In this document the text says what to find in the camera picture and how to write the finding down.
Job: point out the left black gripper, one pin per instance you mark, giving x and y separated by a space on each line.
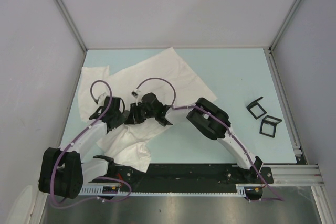
121 121

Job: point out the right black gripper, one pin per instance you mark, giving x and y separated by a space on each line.
133 118

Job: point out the white t-shirt garment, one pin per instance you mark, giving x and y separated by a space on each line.
166 74

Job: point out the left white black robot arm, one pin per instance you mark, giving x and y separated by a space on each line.
64 167

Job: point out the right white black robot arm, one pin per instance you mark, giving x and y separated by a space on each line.
207 118

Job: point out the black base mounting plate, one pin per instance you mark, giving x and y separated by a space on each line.
182 177

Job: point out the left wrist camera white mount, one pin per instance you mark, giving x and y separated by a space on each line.
101 98

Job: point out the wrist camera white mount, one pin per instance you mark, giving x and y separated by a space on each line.
136 94
101 98

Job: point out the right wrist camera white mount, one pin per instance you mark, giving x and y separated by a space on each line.
136 94

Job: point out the grey slotted cable duct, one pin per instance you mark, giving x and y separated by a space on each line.
95 190

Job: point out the upper black square frame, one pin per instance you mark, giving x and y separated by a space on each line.
255 109

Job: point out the black square frame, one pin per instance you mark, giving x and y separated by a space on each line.
268 126
255 109

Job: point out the lower black square frame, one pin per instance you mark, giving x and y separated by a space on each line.
268 126

